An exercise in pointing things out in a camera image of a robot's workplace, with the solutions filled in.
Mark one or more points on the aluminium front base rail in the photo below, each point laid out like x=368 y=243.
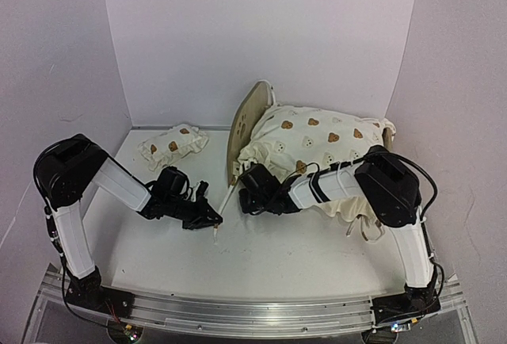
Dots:
x=246 y=318

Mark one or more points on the small bear print pillow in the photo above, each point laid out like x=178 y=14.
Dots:
x=169 y=147

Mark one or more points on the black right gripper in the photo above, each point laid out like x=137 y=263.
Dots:
x=247 y=207

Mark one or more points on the wooden pet bed frame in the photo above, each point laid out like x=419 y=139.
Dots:
x=245 y=126

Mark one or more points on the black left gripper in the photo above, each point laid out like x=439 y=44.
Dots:
x=200 y=219

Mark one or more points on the large bear print cushion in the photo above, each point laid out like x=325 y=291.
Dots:
x=317 y=150

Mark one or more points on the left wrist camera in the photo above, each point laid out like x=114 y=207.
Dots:
x=198 y=191

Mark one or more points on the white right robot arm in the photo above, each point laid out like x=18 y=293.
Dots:
x=390 y=184

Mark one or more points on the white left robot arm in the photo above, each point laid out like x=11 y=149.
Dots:
x=73 y=168

